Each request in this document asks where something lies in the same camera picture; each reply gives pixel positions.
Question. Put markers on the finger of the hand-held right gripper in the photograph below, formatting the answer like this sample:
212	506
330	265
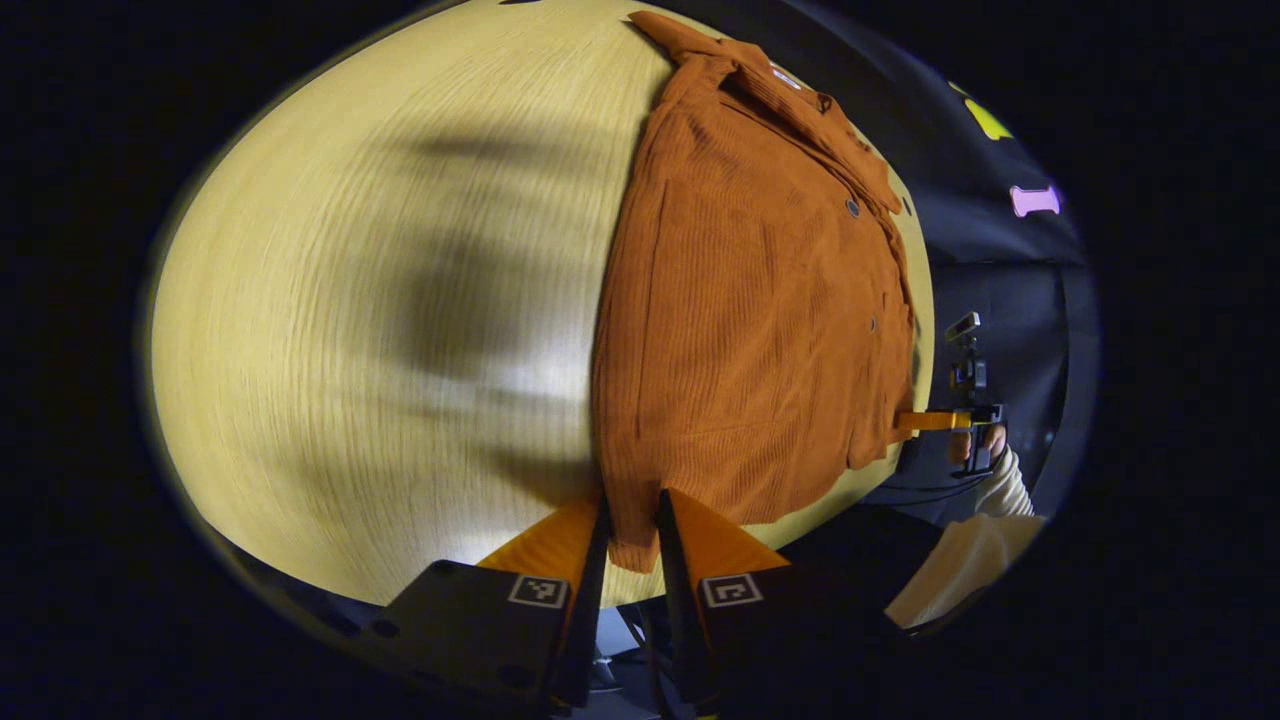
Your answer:
930	421

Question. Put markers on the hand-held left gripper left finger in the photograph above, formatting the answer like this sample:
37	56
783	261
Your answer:
592	600

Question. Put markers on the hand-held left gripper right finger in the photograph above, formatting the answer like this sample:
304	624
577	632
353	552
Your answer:
675	600

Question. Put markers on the cream cloth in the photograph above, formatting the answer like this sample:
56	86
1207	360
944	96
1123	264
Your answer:
965	570

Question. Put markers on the black backdrop cloth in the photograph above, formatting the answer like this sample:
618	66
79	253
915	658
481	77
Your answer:
950	225

